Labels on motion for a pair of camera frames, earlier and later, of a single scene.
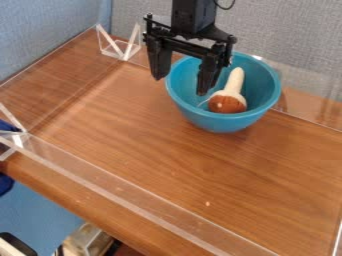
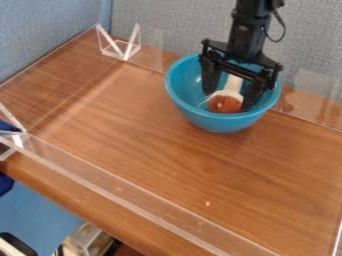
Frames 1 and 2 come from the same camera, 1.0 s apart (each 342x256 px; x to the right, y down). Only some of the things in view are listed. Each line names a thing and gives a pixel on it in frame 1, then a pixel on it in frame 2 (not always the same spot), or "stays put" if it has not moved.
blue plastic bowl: x=262 y=88 stays put
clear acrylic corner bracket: x=118 y=48 stays put
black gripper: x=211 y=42 to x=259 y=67
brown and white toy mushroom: x=230 y=101 stays put
